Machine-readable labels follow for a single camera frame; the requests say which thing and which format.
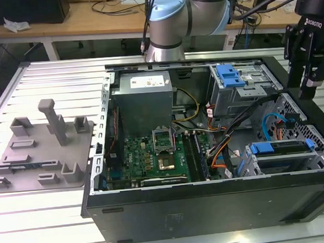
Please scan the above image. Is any green motherboard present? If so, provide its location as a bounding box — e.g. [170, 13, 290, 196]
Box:
[103, 128, 220, 190]

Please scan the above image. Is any blue plastic drive latch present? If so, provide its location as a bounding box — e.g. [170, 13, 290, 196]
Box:
[215, 62, 246, 89]

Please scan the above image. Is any grey optical drive cage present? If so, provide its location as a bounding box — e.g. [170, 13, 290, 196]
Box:
[206, 59, 284, 119]

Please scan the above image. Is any grey plastic parts rack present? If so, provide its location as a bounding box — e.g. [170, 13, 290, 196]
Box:
[0, 95, 99, 195]

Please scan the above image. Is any blue data wire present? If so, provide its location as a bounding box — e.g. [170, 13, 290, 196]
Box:
[261, 112, 288, 142]

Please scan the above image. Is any large black computer tower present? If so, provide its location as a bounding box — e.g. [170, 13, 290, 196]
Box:
[0, 0, 71, 28]

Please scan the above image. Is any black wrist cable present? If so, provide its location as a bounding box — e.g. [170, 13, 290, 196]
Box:
[217, 0, 316, 23]

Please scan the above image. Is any yellow wire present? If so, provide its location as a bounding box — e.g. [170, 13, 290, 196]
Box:
[170, 85, 201, 124]

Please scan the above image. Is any grey power supply unit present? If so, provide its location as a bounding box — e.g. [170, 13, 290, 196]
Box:
[109, 70, 177, 136]

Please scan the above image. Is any metal socket cover frame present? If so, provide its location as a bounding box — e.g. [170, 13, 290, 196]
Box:
[151, 125, 178, 156]

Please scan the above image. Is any black RAM slot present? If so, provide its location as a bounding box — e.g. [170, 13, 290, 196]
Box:
[181, 131, 203, 181]

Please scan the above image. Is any hanging black cable with plug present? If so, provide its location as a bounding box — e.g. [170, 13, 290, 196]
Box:
[136, 0, 163, 57]

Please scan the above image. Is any crumpled clear plastic bag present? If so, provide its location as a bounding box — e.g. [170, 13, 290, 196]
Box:
[3, 15, 31, 34]

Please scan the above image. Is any wooden desk white frame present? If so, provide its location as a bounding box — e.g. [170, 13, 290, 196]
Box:
[224, 0, 301, 36]
[0, 0, 152, 65]

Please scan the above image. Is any green RAM stick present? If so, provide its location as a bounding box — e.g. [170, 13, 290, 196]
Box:
[11, 163, 41, 171]

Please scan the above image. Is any grey metal disk bay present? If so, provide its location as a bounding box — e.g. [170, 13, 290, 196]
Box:
[235, 137, 324, 178]

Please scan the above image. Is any orange flat data cable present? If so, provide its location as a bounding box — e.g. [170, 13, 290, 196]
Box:
[210, 146, 229, 169]

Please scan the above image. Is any orange power wire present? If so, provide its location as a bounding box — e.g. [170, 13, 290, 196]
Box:
[273, 120, 286, 141]

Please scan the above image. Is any black cable bundle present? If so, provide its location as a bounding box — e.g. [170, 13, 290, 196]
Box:
[204, 95, 288, 156]

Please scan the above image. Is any black open PC case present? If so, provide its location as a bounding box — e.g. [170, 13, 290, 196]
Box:
[70, 49, 324, 243]

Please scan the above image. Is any CPU socket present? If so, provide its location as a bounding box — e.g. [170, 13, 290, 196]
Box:
[156, 151, 180, 173]

